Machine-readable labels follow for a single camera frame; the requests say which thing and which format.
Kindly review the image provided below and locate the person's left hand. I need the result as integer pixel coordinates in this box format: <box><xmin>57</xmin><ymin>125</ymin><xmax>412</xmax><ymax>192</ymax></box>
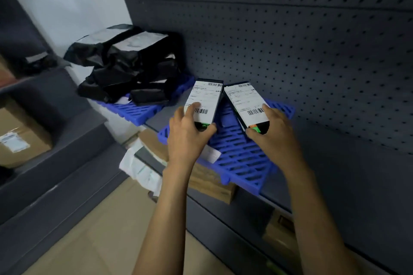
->
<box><xmin>167</xmin><ymin>102</ymin><xmax>217</xmax><ymax>172</ymax></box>

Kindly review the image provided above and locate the dark grey pegboard shelf unit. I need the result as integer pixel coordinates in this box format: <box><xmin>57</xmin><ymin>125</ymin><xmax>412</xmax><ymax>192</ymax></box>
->
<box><xmin>106</xmin><ymin>0</ymin><xmax>413</xmax><ymax>275</ymax></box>

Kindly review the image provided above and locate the pile of black plastic packages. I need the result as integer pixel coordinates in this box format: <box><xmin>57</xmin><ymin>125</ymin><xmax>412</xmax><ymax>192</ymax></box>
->
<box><xmin>63</xmin><ymin>24</ymin><xmax>186</xmax><ymax>107</ymax></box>

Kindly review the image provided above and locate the brown cardboard box with label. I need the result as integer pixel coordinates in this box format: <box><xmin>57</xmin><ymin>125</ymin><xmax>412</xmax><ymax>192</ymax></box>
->
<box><xmin>0</xmin><ymin>96</ymin><xmax>54</xmax><ymax>169</ymax></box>

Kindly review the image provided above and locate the white plastic mailer bag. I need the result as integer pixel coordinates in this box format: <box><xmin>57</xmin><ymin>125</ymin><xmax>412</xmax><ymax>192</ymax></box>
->
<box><xmin>119</xmin><ymin>139</ymin><xmax>162</xmax><ymax>197</ymax></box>

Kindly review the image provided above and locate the person's left forearm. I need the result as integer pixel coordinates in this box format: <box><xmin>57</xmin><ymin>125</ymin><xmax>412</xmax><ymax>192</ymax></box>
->
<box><xmin>132</xmin><ymin>163</ymin><xmax>198</xmax><ymax>275</ymax></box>

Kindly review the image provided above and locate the blue plastic grid pallet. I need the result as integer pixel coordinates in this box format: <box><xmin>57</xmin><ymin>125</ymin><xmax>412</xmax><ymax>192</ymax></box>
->
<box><xmin>92</xmin><ymin>73</ymin><xmax>196</xmax><ymax>127</ymax></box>
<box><xmin>157</xmin><ymin>97</ymin><xmax>296</xmax><ymax>196</ymax></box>

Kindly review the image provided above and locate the white paper slip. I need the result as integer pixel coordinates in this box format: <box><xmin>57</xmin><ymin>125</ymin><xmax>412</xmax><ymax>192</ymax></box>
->
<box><xmin>200</xmin><ymin>146</ymin><xmax>222</xmax><ymax>163</ymax></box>

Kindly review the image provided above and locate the black box with white label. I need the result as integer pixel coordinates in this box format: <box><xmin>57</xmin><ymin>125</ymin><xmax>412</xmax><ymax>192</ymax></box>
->
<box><xmin>183</xmin><ymin>78</ymin><xmax>224</xmax><ymax>131</ymax></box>
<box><xmin>223</xmin><ymin>82</ymin><xmax>271</xmax><ymax>138</ymax></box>

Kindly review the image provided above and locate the dark grey shelf rack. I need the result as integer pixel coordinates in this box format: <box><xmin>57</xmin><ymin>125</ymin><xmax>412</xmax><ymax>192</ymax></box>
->
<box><xmin>0</xmin><ymin>0</ymin><xmax>128</xmax><ymax>275</ymax></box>

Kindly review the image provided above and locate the person's right forearm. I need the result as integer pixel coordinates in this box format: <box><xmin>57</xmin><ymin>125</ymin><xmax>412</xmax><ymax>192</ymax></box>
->
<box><xmin>281</xmin><ymin>163</ymin><xmax>362</xmax><ymax>275</ymax></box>

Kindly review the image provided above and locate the person's right hand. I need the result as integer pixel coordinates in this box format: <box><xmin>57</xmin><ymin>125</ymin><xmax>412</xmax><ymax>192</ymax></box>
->
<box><xmin>245</xmin><ymin>104</ymin><xmax>304</xmax><ymax>174</ymax></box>

